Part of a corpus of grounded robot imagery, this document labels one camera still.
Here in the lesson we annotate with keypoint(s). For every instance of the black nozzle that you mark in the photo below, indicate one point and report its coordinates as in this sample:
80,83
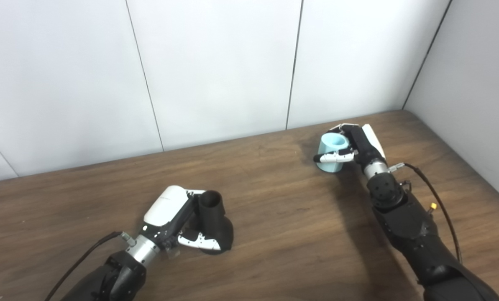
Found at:
216,221

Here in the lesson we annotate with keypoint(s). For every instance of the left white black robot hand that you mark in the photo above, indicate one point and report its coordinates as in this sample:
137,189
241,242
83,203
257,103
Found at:
167,205

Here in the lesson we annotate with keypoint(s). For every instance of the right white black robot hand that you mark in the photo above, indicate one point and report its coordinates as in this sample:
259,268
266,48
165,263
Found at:
366,144

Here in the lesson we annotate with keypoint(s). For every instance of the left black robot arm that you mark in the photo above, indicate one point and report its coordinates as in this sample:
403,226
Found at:
119,276

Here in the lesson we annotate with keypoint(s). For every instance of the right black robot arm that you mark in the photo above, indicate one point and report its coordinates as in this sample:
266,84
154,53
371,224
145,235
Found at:
408,225

